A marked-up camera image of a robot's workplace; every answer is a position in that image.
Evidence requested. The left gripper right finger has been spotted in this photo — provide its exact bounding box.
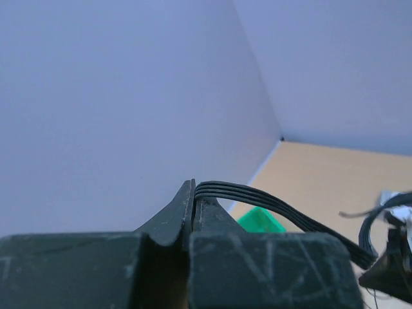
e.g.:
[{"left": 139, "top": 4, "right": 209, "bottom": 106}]
[{"left": 188, "top": 198, "right": 364, "bottom": 308}]

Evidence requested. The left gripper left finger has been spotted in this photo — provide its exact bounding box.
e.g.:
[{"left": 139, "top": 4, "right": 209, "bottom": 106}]
[{"left": 1, "top": 180, "right": 196, "bottom": 308}]

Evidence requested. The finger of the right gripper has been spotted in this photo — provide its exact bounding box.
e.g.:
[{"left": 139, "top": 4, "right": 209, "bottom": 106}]
[{"left": 359, "top": 229, "right": 411, "bottom": 303}]

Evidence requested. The black ribbon cable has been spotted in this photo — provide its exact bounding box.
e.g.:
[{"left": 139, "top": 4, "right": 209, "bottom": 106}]
[{"left": 194, "top": 180, "right": 412, "bottom": 270}]

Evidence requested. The green plastic bin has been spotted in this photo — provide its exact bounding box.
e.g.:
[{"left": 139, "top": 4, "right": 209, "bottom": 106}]
[{"left": 237, "top": 207, "right": 286, "bottom": 233}]

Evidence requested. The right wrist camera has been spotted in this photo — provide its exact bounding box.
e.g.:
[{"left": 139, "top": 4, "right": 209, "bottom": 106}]
[{"left": 376, "top": 190, "right": 411, "bottom": 228}]

